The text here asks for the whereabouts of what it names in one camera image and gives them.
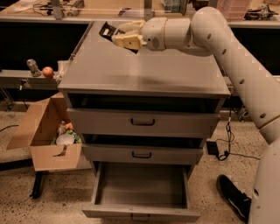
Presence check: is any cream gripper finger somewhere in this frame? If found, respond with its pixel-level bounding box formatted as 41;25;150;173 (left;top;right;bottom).
118;20;145;33
112;34;147;50

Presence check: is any dark chocolate bar wrapper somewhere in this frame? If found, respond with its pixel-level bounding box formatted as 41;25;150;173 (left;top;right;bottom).
98;22;139;54

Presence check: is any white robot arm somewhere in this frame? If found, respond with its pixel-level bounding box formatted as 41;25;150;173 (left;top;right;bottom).
112;7;280;224

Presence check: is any grey drawer cabinet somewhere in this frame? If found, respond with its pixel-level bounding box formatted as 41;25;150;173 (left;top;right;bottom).
57;20;231;179

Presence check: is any grey top drawer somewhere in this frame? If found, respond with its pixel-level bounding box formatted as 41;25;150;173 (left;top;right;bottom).
67;108;220;138

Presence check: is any grey drawer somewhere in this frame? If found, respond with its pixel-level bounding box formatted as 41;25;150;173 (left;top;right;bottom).
67;108;220;138
82;144;203;165
83;162;200;223

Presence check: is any grey middle drawer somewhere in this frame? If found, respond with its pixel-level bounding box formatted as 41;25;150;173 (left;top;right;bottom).
82;144;203;165

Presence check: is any grey bottom drawer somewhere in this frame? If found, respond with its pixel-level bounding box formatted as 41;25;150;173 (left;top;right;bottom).
83;162;200;223

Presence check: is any pink storage container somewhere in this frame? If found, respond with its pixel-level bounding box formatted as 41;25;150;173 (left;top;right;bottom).
217;0;251;18

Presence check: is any red apple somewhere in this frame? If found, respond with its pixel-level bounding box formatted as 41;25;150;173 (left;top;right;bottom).
42;66;54;78

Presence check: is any small grey figurine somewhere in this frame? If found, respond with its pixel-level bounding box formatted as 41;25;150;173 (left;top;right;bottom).
26;59;41;77

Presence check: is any white bowl in box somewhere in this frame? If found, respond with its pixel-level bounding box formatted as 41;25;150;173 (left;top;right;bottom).
56;134;74;145

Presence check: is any black power adapter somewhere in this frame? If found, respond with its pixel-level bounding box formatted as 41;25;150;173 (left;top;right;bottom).
206;141;219;157

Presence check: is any brown cardboard box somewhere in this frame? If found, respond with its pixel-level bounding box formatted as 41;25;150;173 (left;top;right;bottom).
7;93;91;172

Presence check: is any black shoe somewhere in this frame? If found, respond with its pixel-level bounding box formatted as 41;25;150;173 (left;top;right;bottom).
216;174;251;223

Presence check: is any black cable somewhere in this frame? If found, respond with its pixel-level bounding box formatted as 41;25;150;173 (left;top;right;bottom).
214;108;261;162

